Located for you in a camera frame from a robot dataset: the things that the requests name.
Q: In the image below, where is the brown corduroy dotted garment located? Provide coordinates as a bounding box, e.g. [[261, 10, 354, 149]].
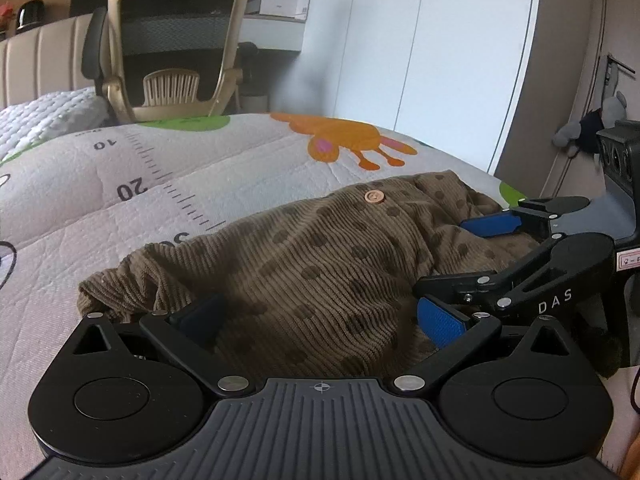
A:
[[78, 171, 535, 382]]

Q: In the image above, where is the grey plush toy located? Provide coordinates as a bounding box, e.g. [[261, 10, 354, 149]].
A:
[[552, 91, 627, 157]]

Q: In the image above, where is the cartoon printed play mat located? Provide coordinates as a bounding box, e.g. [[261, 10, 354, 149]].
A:
[[0, 110, 640, 480]]

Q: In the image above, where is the white quilted mattress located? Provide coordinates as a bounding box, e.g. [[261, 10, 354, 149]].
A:
[[1, 88, 110, 162]]

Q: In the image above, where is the white trash bin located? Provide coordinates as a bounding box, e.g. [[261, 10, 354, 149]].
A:
[[240, 93, 269, 114]]

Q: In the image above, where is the beige padded headboard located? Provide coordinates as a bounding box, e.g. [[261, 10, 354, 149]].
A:
[[0, 14, 94, 108]]

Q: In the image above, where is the beige mesh office chair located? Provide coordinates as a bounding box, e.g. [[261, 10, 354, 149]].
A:
[[81, 0, 257, 124]]

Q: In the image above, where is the black round pot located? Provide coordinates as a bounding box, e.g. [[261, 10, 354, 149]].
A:
[[15, 0, 46, 35]]

